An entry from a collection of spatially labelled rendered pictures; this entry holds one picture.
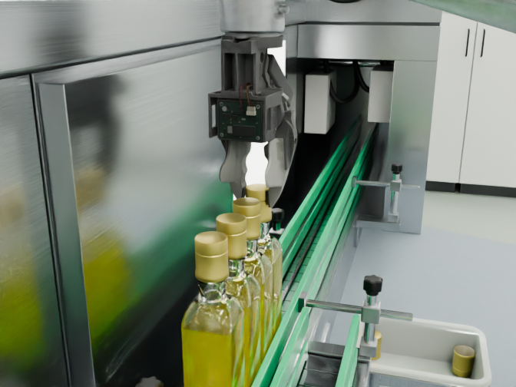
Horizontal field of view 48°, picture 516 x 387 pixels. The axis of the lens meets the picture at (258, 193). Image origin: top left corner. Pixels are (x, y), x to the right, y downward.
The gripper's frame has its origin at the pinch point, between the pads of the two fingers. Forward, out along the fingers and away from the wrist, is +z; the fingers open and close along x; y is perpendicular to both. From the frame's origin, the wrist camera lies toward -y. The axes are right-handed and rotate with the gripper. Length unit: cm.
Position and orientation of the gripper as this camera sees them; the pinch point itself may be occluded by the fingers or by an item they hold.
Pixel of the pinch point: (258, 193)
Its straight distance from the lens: 75.2
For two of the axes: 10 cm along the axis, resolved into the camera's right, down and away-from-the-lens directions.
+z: 0.0, 9.5, 3.1
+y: -3.5, 2.9, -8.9
